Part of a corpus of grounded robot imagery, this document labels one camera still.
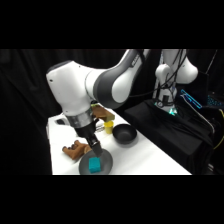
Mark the black curtain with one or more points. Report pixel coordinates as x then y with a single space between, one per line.
23 100

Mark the black robot stand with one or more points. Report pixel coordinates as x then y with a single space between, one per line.
166 133

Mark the blue cube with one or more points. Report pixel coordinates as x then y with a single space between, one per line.
94 165

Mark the black bowl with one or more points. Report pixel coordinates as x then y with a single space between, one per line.
124 133

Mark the yellow cup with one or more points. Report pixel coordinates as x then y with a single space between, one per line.
108 127

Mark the blue lit device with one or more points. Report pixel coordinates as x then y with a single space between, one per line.
191 98

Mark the brown plush toy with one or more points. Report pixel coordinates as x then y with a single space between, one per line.
75 150

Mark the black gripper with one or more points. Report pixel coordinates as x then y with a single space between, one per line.
85 132

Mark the grey bowl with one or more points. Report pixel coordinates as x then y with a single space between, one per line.
106 161

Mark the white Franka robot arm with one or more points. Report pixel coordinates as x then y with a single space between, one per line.
71 90

